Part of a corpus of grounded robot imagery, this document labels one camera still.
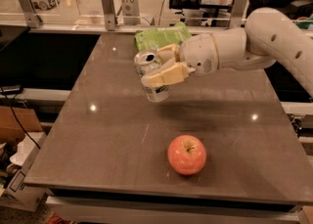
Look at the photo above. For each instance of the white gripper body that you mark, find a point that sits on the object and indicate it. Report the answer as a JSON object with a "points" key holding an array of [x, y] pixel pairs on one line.
{"points": [[198, 54]]}

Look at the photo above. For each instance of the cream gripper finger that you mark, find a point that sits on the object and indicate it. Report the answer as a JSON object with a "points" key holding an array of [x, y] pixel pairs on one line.
{"points": [[169, 52], [177, 73]]}

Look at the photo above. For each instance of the white green 7up can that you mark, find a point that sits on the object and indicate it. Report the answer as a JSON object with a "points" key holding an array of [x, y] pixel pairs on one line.
{"points": [[144, 62]]}

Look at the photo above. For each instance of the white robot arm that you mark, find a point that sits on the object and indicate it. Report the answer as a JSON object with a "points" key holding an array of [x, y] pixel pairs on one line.
{"points": [[267, 37]]}

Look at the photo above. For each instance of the green chip bag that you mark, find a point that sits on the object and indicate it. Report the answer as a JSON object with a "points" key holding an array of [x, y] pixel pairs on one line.
{"points": [[155, 38]]}

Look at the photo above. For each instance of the red apple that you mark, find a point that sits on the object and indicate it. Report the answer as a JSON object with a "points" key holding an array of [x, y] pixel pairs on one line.
{"points": [[186, 155]]}

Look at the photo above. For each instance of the brown cardboard box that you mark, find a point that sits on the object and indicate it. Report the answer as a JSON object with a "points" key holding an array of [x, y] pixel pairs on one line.
{"points": [[15, 122]]}

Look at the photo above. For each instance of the white cardboard box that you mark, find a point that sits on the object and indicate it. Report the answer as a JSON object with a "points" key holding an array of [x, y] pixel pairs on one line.
{"points": [[17, 195]]}

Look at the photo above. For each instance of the right metal bracket post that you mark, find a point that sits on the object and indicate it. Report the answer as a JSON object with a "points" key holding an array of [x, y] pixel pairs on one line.
{"points": [[237, 13]]}

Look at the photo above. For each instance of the metal bracket post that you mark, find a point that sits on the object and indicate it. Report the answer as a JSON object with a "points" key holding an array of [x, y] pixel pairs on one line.
{"points": [[109, 15], [237, 13], [31, 18]]}

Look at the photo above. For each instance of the middle metal bracket post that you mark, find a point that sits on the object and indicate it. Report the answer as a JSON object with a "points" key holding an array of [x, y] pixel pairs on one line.
{"points": [[109, 15]]}

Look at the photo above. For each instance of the left metal bracket post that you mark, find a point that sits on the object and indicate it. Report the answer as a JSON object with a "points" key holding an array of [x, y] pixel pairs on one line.
{"points": [[31, 18]]}

